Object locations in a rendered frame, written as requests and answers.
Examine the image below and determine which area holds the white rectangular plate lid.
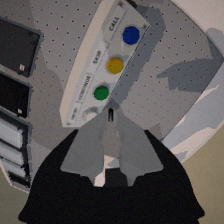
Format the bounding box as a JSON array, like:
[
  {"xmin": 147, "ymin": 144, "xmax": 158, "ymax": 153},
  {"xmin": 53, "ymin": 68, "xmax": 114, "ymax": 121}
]
[
  {"xmin": 0, "ymin": 158, "xmax": 25, "ymax": 178},
  {"xmin": 0, "ymin": 144, "xmax": 23, "ymax": 166}
]

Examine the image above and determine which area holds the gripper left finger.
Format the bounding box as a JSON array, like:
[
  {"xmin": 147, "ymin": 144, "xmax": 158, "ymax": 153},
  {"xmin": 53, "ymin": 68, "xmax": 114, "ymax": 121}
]
[{"xmin": 18, "ymin": 108, "xmax": 111, "ymax": 223}]

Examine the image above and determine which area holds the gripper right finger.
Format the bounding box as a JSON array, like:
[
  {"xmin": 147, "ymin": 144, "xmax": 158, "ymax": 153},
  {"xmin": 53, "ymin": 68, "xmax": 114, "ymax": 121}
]
[{"xmin": 111, "ymin": 108, "xmax": 205, "ymax": 219}]

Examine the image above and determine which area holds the white operator button panel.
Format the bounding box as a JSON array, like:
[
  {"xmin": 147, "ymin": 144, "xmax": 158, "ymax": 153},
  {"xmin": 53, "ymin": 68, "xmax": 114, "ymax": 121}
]
[{"xmin": 59, "ymin": 0, "xmax": 151, "ymax": 127}]

